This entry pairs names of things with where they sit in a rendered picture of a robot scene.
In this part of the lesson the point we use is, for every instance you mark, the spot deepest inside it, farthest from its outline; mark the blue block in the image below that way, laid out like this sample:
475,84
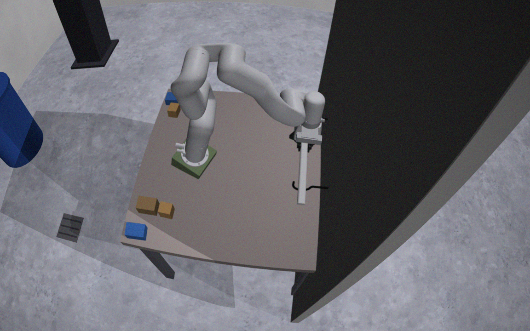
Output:
170,98
136,231

